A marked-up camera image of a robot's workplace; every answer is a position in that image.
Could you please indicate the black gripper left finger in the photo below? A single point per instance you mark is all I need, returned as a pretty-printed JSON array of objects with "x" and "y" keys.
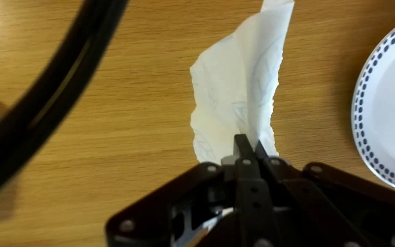
[{"x": 249, "y": 193}]

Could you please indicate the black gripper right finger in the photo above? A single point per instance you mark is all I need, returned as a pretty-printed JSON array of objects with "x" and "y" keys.
[{"x": 307, "y": 206}]

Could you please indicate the white paper napkin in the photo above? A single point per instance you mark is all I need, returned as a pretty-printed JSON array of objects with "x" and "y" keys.
[{"x": 233, "y": 83}]

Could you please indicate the white plate with blue dots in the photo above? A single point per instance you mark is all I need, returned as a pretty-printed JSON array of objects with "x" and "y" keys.
[{"x": 393, "y": 105}]

